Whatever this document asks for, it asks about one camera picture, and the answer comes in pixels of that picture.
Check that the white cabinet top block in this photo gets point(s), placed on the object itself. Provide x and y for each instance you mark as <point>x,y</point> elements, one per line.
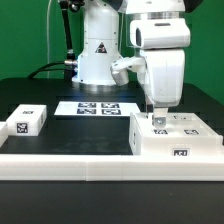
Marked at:
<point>27,120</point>

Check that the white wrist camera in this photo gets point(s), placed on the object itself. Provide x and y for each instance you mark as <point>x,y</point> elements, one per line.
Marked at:
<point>119,69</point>

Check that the white fence frame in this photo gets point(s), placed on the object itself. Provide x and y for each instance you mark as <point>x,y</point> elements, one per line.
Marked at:
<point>112,168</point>

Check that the white marker sheet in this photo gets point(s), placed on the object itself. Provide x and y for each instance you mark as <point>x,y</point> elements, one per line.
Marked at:
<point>110,109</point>

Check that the white cabinet body box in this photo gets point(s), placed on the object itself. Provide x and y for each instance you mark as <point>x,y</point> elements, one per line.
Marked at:
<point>176,143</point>

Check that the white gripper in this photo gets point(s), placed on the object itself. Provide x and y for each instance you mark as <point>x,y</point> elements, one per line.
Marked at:
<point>161,43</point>

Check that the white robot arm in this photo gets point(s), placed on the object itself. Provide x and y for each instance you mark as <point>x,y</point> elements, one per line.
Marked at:
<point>107,34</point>

